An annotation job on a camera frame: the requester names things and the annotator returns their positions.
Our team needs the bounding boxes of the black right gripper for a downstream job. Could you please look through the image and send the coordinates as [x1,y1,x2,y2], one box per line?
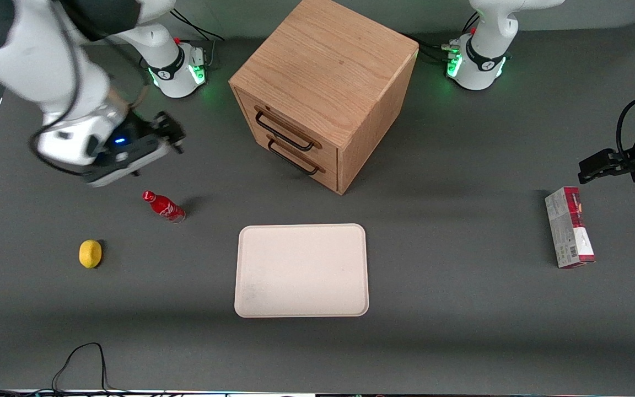
[94,111,186,166]

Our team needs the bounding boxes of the wooden drawer with black handle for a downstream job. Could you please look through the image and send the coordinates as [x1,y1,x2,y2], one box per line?
[249,124,341,191]
[236,89,339,173]

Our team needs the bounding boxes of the wooden drawer cabinet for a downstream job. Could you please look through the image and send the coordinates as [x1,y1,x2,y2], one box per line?
[229,0,419,195]

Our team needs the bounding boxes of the grey and red carton box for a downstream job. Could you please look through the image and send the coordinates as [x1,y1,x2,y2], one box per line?
[545,186,596,269]

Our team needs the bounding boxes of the red cola bottle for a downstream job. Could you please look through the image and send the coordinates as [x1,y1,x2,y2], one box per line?
[142,190,186,223]

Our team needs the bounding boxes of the yellow lemon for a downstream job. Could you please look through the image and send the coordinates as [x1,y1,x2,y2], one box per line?
[79,239,103,269]

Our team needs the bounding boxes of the beige plastic tray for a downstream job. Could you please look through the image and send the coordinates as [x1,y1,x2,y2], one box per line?
[234,223,369,318]

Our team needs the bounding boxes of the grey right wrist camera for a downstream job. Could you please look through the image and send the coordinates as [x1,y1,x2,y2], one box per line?
[82,144,174,188]

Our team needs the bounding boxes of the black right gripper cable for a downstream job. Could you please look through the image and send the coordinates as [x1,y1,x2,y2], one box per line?
[30,0,148,177]

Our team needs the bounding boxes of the black right arm base cables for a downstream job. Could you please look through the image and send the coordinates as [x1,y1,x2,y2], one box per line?
[171,8,224,67]

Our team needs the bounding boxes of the black arm base cables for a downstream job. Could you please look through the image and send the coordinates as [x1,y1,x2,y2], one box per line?
[171,8,224,67]
[406,11,481,64]

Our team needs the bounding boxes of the black left arm base cables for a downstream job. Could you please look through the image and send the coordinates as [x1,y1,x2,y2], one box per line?
[406,11,481,64]

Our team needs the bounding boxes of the black cable at table edge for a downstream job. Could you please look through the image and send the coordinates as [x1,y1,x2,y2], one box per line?
[0,342,131,395]

